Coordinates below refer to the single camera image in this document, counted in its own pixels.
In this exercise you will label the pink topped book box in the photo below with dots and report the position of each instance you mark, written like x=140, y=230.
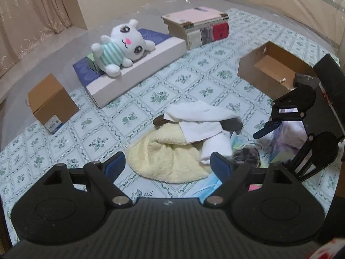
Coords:
x=204, y=35

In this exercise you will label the flat blue and white box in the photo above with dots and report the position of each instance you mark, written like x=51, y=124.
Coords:
x=140, y=67

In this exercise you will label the light green cloth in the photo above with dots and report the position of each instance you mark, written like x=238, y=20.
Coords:
x=283, y=157

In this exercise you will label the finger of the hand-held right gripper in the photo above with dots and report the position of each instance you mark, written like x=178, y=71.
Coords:
x=303, y=149
x=265, y=130

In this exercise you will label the small white towel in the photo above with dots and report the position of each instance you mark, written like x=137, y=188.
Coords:
x=213, y=143

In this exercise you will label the white cloth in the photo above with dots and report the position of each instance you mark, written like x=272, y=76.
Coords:
x=194, y=110

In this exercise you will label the floral printed sheet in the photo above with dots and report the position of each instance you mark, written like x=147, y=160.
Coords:
x=188, y=72

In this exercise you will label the yellow towel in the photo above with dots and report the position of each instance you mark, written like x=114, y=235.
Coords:
x=161, y=156

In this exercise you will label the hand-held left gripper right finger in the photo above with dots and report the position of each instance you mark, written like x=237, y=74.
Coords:
x=219, y=165

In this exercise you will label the beige curtain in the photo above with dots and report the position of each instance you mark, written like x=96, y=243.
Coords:
x=27, y=10

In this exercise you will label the pink book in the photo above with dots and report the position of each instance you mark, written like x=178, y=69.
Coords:
x=191, y=14

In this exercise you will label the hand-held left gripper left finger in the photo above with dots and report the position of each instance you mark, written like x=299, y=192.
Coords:
x=114, y=165

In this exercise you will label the white plush bunny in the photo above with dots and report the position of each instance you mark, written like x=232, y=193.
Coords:
x=126, y=40

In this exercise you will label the black cloth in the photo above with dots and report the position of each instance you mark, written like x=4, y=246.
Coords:
x=231, y=125

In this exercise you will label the grey patterned cloth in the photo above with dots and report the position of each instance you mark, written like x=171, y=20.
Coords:
x=246, y=155

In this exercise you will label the small closed cardboard box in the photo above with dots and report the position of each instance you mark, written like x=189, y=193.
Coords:
x=51, y=99

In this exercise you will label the dark brown cloth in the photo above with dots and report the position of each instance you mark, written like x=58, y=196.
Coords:
x=160, y=121

